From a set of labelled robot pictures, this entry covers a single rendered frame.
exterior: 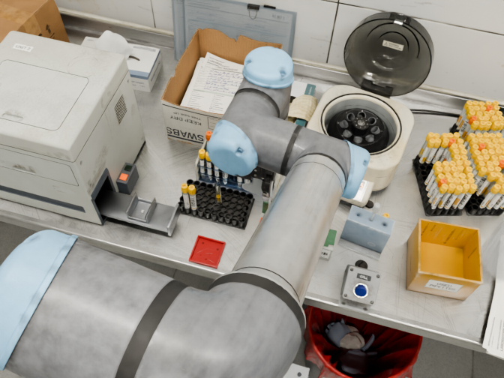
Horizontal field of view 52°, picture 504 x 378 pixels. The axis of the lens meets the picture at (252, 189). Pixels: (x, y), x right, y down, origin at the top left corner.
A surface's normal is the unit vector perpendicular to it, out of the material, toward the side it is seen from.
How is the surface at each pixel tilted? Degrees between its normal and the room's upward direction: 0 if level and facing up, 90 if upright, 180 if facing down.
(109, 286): 17
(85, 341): 27
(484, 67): 90
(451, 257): 0
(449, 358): 0
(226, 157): 90
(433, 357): 0
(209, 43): 89
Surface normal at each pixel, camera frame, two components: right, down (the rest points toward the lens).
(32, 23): 0.93, 0.29
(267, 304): 0.46, -0.68
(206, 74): 0.03, -0.55
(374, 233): -0.40, 0.76
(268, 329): 0.63, -0.44
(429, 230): -0.19, 0.82
